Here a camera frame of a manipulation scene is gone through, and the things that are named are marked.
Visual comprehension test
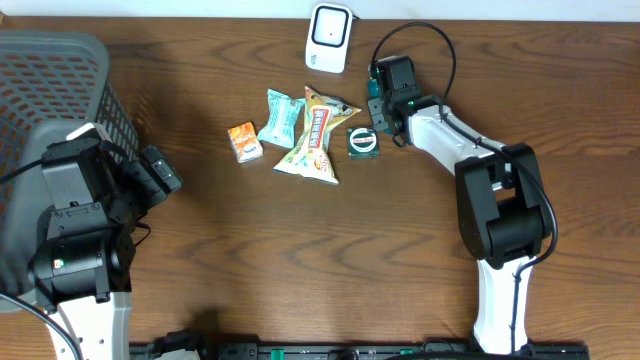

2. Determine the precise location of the small green round-logo box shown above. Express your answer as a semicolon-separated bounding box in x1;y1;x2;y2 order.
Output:
347;127;380;159

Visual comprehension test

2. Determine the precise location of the yellow snack bag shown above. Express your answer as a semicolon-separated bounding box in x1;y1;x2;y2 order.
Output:
273;86;361;185

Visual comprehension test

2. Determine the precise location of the teal snack pack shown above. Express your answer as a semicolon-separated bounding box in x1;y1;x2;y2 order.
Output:
257;89;305;149

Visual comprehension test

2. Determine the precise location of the small orange packet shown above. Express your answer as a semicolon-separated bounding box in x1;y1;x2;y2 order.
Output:
227;122;263;163

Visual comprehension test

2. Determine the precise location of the blue mouthwash bottle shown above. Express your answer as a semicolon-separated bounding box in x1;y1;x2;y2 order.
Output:
367;78;383;99

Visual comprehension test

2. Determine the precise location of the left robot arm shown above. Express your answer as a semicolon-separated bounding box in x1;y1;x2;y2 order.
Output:
29;137;182;359

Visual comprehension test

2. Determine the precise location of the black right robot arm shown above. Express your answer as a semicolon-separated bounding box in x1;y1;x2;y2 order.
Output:
368;81;557;354

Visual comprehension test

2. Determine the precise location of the white barcode scanner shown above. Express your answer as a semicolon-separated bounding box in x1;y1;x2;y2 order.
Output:
305;3;354;74

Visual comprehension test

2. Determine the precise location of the grey plastic mesh basket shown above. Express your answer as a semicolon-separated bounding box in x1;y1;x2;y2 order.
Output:
1;30;140;304

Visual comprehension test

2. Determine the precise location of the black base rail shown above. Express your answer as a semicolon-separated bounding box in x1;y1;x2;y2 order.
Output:
130;340;590;360

